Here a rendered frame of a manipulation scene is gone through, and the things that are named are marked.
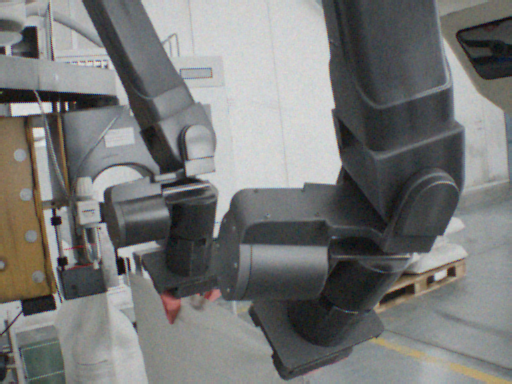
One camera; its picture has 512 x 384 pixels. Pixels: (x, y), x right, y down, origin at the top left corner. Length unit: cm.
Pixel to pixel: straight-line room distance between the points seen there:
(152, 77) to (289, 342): 32
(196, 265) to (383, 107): 39
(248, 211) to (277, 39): 577
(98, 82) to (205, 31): 470
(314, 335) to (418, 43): 23
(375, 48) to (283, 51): 580
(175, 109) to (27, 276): 47
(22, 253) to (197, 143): 46
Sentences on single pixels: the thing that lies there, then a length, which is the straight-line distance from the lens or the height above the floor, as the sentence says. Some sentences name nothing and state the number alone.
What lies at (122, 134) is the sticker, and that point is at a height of 129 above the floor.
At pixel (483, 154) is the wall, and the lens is 866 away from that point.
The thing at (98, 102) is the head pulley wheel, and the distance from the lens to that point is 96.
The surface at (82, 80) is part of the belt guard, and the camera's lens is 91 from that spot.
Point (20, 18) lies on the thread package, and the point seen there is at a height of 154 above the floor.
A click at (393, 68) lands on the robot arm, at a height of 127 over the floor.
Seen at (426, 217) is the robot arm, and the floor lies 118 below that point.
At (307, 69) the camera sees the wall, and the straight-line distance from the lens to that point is 620.
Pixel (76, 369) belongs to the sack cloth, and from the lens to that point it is 129.
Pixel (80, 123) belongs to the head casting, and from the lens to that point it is 91.
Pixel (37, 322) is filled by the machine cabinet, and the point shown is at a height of 22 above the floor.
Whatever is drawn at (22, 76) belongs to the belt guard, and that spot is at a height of 139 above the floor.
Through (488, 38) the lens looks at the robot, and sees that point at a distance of 68.
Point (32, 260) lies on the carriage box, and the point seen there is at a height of 109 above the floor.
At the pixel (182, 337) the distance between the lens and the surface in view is 67.
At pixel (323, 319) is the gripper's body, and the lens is 37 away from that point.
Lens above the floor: 123
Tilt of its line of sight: 5 degrees down
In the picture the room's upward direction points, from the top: 6 degrees counter-clockwise
